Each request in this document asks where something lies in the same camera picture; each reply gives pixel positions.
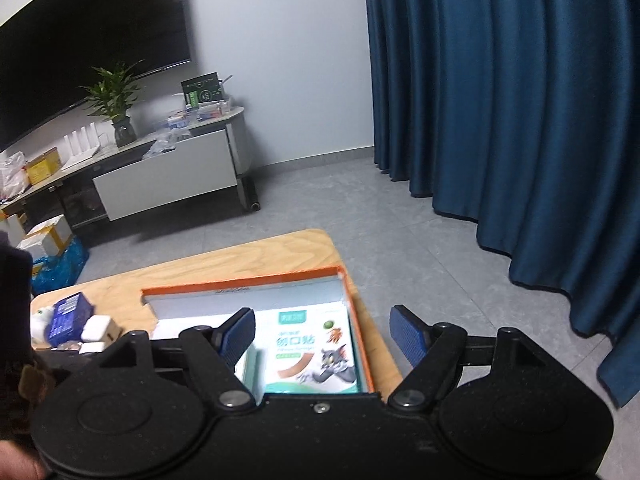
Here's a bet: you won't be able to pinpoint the dark blue curtain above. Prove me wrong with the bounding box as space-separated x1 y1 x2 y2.
366 0 639 406

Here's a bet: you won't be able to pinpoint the white and black TV cabinet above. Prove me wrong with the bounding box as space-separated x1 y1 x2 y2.
1 106 260 231

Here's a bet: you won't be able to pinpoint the blue rectangular tin box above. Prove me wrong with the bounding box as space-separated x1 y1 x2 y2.
48 292 94 348

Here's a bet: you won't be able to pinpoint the white router with antennas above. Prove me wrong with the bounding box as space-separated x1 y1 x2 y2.
62 122 114 170

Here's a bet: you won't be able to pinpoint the blue plastic bag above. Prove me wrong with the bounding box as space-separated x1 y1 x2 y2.
32 236 89 296

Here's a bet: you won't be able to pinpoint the teal cartoon bandage box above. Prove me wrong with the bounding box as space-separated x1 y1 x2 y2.
235 302 368 398

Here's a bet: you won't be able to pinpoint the orange-edged white cardboard tray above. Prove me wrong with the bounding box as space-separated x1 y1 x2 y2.
142 266 374 393

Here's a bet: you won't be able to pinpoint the white charger cube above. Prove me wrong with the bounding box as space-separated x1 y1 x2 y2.
78 341 108 354
80 314 122 346

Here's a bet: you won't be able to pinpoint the white green round bottle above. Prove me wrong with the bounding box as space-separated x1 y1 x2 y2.
30 307 54 346

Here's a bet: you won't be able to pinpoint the white plastic bag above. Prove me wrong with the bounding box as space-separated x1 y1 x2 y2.
0 152 30 200

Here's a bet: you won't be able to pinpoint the large black television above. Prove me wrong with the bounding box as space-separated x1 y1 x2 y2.
1 0 191 148

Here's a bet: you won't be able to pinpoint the green black display box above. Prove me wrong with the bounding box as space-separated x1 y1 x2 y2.
181 73 224 108

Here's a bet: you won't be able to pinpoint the yellow cardboard box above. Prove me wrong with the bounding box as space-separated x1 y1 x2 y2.
25 148 62 185

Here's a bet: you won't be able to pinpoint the potted green plant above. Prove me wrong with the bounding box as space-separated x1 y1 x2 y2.
82 62 140 148

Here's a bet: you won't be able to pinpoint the clear plastic packets on cabinet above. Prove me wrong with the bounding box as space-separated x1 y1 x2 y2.
143 100 232 158

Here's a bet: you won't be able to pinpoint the white yellow cardboard boxes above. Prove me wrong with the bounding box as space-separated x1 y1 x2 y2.
1 214 73 260

